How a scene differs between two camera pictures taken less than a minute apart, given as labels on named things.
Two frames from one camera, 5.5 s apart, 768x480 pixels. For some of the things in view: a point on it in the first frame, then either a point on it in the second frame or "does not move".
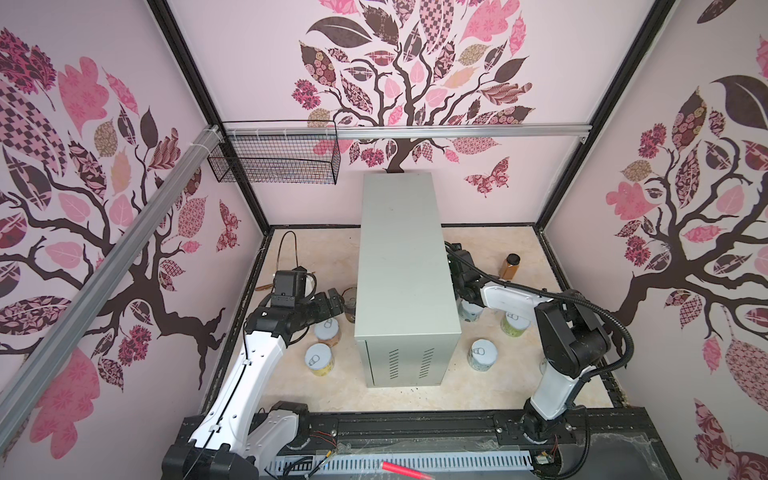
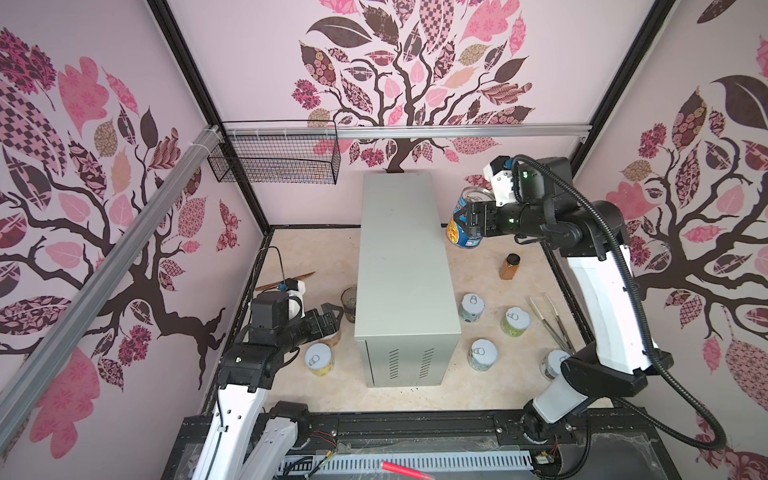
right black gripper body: x=457 y=287 → x=507 y=220
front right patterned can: x=482 y=355 does not move
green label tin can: x=513 y=326 does not move
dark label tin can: x=349 y=298 does not move
